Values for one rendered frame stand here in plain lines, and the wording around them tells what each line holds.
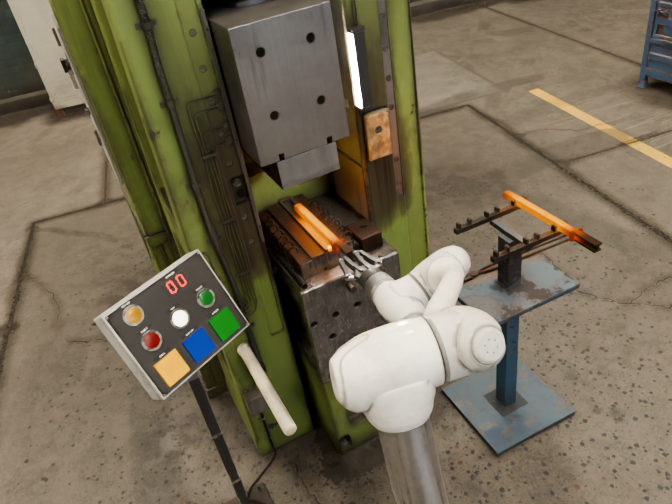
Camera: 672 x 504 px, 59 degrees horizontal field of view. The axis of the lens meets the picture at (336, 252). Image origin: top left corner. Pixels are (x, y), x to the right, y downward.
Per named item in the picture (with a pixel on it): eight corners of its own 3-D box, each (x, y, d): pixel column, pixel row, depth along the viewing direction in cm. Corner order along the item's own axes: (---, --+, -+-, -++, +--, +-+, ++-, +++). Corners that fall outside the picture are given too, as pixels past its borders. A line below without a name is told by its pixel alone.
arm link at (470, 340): (472, 291, 120) (409, 310, 118) (512, 301, 102) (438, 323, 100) (488, 353, 120) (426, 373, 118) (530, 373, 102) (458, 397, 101)
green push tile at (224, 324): (241, 326, 177) (227, 306, 175) (223, 342, 173) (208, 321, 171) (238, 327, 178) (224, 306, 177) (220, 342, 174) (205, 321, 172)
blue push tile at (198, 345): (217, 347, 171) (202, 326, 169) (197, 363, 167) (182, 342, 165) (214, 347, 173) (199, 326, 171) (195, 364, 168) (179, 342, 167)
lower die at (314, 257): (354, 258, 207) (351, 238, 202) (303, 280, 201) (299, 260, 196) (305, 209, 239) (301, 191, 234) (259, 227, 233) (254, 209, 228)
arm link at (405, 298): (378, 315, 174) (413, 288, 175) (406, 347, 162) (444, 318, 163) (364, 293, 167) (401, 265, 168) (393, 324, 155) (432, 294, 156)
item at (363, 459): (450, 444, 247) (449, 442, 246) (327, 514, 229) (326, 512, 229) (399, 384, 277) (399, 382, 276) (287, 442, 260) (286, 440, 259)
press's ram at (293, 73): (373, 127, 186) (357, -8, 163) (261, 168, 174) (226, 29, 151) (316, 93, 218) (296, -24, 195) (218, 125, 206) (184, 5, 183)
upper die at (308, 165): (340, 168, 187) (335, 141, 181) (283, 190, 181) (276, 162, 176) (288, 128, 219) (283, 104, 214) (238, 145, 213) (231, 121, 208)
